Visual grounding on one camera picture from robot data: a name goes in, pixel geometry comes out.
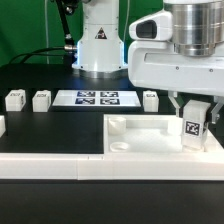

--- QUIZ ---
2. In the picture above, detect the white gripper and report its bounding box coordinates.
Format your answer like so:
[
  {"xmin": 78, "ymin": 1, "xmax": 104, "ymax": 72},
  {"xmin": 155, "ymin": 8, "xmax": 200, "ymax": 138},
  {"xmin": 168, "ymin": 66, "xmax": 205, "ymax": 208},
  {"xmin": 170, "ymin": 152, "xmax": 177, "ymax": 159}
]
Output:
[{"xmin": 128, "ymin": 9, "xmax": 224, "ymax": 124}]

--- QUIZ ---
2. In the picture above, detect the white square table top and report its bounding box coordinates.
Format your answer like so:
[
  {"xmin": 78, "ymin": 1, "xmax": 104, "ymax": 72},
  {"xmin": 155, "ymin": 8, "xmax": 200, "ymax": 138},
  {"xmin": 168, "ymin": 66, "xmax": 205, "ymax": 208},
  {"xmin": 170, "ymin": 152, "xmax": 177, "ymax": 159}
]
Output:
[{"xmin": 103, "ymin": 114, "xmax": 224, "ymax": 154}]

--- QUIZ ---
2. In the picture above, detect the white U-shaped obstacle fence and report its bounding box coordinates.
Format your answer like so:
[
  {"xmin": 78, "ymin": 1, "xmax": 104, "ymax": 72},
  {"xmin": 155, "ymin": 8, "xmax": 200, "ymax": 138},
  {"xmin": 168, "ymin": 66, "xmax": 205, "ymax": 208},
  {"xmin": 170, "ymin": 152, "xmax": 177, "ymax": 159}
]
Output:
[{"xmin": 0, "ymin": 115, "xmax": 224, "ymax": 181}]

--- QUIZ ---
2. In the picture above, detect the white sheet with markers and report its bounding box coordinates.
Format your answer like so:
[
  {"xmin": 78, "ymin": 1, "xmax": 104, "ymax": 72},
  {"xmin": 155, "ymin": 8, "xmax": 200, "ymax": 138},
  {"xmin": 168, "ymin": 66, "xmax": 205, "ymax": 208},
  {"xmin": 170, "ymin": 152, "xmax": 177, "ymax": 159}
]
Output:
[{"xmin": 53, "ymin": 90, "xmax": 141, "ymax": 107}]

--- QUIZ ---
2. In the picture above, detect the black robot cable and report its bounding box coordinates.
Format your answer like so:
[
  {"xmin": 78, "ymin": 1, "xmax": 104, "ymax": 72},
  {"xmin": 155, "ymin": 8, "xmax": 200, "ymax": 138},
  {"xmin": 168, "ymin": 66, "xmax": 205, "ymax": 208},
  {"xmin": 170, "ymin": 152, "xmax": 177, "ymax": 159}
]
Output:
[{"xmin": 7, "ymin": 0, "xmax": 78, "ymax": 65}]

